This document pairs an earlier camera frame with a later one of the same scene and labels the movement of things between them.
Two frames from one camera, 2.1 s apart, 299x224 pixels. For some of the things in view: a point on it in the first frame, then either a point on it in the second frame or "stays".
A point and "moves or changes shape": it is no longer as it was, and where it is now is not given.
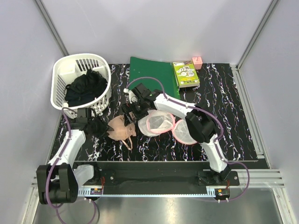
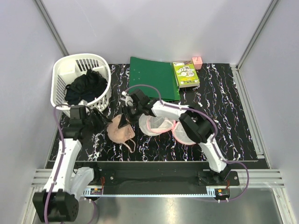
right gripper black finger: [129, 117] to [123, 122]
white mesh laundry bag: [156, 122] stays
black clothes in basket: [84, 88] stays
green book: [186, 74] stays
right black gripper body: [138, 108] stays
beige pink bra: [120, 132] moves or changes shape
